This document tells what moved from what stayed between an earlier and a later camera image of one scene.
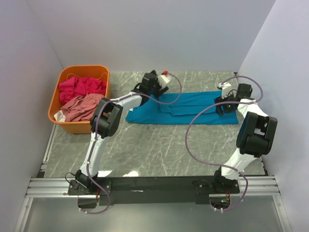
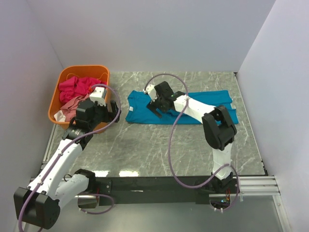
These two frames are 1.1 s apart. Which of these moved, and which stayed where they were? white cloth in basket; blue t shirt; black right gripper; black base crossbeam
Moved: black right gripper
Stayed: black base crossbeam; blue t shirt; white cloth in basket
